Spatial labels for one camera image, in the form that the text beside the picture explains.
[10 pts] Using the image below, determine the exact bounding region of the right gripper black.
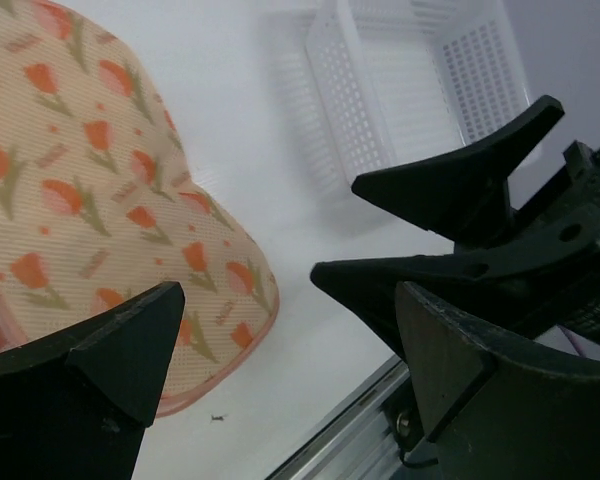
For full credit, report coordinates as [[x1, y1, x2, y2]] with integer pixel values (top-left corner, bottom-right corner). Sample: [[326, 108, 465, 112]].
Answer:
[[310, 95, 600, 355]]

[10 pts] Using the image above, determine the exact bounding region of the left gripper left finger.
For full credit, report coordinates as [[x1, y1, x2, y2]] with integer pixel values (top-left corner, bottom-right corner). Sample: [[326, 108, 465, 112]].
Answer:
[[0, 282, 185, 479]]

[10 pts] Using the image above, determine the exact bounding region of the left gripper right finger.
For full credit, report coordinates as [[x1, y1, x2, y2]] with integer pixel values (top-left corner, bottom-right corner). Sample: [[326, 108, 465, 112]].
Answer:
[[395, 282, 600, 479]]

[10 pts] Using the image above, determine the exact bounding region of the peach floral mesh laundry bag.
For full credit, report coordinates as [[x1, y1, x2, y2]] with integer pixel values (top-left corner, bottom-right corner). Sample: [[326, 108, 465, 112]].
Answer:
[[0, 1, 279, 416]]

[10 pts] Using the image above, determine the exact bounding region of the white plastic basket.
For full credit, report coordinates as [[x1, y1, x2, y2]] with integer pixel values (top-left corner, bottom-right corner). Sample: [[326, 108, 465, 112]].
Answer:
[[261, 1, 529, 200]]

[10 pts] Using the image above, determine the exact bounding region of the aluminium front rail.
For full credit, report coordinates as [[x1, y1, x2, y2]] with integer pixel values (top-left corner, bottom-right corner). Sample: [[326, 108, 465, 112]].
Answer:
[[268, 357, 440, 480]]

